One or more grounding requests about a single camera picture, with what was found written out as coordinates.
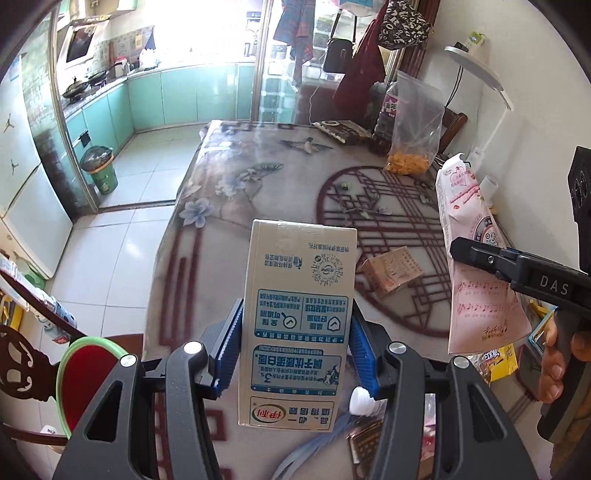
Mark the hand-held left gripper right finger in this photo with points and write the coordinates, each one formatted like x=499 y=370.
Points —
x=364 y=360

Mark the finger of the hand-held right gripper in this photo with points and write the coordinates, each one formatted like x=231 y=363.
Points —
x=485 y=261

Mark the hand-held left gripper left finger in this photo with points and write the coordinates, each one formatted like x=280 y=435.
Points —
x=226 y=355

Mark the pink packet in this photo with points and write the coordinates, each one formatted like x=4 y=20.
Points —
x=466 y=221

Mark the white blue milk carton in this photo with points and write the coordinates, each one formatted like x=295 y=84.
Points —
x=295 y=295

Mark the brown cigarette pack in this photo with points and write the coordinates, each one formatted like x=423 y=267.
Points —
x=392 y=270

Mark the red basin with green rim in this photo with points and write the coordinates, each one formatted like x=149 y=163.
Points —
x=87 y=383

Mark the black shoulder bag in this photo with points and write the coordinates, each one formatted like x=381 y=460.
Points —
x=337 y=55

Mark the green trash bin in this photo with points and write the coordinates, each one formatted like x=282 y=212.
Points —
x=99 y=173

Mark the person's right hand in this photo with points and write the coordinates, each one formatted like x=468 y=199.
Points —
x=549 y=364

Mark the white bottle cap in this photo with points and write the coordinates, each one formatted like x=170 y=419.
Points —
x=361 y=400

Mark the white cup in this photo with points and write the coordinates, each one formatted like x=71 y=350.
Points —
x=488 y=189

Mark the dark brown wrapper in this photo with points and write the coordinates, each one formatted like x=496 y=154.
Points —
x=364 y=441

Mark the yellow orange snack box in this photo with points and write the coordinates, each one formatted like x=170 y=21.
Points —
x=501 y=367

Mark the clear lavender plastic bag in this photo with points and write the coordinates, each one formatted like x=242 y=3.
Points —
x=318 y=454

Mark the zip bag with orange snacks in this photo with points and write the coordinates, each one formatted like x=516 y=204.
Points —
x=415 y=147

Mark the plain dark wooden chair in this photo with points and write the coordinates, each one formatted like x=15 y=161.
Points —
x=455 y=129

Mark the dining table with floral cover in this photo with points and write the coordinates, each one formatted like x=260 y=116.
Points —
x=258 y=194

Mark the plastic bottle with purple label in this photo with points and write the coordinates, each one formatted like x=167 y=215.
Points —
x=385 y=120

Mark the black snack packet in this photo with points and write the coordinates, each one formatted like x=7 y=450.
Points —
x=341 y=131

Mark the carved dark wooden chair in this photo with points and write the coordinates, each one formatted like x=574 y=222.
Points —
x=23 y=364

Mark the dark red hanging garment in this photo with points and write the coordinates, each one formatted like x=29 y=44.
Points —
x=360 y=74

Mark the black white letter print bag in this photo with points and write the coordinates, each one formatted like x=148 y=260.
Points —
x=406 y=25

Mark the white refrigerator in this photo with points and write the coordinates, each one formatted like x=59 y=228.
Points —
x=27 y=194

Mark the teal kitchen base cabinets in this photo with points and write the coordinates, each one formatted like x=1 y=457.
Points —
x=184 y=99

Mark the blue white cartoon bag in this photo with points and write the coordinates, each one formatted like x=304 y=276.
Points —
x=360 y=4

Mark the grey red hanging towel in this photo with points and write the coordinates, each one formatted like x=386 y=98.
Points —
x=295 y=32

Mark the black wok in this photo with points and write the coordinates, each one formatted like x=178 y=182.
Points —
x=75 y=88

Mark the white plastic bag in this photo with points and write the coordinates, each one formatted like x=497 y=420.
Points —
x=147 y=59

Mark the black frying pan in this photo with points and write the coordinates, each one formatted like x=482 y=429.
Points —
x=98 y=76

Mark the black range hood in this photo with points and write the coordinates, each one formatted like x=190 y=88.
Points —
x=81 y=44

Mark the white green wall device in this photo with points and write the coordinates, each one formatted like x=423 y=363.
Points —
x=475 y=40

